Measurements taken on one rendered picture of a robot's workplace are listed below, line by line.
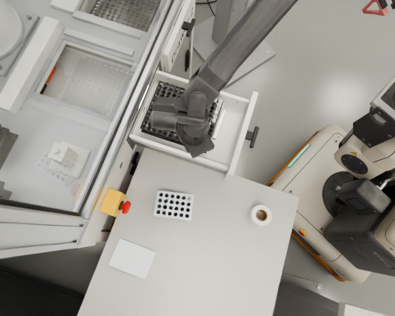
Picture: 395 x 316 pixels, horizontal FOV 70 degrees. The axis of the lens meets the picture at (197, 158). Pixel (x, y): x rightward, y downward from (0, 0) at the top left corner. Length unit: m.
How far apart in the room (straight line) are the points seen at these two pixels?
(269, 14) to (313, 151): 1.21
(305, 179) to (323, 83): 0.85
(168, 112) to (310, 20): 1.99
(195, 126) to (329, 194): 1.17
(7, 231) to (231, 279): 0.69
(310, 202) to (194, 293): 0.86
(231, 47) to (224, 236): 0.64
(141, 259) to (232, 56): 0.68
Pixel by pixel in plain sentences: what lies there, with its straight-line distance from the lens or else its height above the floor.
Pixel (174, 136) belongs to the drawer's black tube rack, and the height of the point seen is 0.90.
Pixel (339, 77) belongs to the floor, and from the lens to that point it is 2.32.
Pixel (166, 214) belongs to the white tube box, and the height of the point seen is 0.80.
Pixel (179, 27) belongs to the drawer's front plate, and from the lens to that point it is 1.05.
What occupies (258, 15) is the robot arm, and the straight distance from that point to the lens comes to 0.55.
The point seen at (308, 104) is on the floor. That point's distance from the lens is 2.12.
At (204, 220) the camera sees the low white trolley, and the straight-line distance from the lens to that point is 0.98.
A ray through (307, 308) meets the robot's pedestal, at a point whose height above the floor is 0.41.
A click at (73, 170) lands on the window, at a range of 0.66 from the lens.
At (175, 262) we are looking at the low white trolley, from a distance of 0.98.
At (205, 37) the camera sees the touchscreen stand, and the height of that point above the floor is 0.04.
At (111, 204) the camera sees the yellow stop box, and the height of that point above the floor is 0.91.
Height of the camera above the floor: 1.74
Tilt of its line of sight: 75 degrees down
